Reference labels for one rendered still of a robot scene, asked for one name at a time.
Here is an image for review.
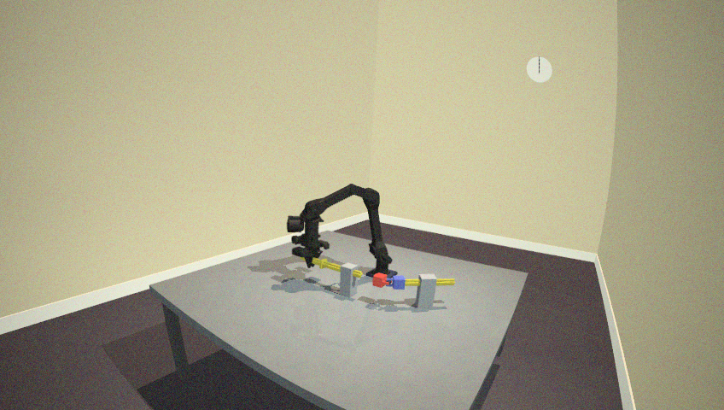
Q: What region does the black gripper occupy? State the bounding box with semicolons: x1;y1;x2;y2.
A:
292;232;330;268

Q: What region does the yellow square bar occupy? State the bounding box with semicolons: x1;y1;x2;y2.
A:
312;258;363;298

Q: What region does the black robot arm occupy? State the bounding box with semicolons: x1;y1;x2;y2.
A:
286;184;392;275

